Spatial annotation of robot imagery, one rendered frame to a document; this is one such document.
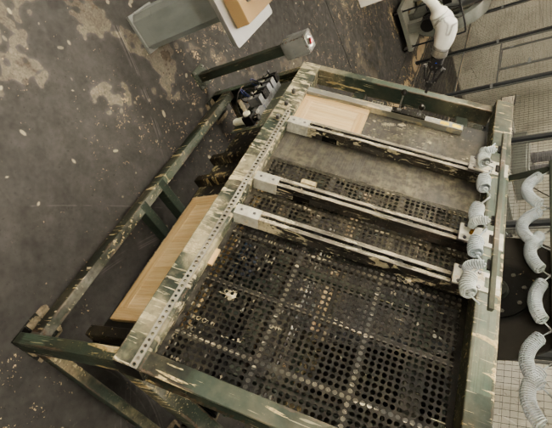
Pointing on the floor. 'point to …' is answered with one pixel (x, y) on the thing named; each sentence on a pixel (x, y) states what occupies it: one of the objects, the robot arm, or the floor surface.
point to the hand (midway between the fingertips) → (427, 87)
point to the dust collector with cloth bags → (416, 16)
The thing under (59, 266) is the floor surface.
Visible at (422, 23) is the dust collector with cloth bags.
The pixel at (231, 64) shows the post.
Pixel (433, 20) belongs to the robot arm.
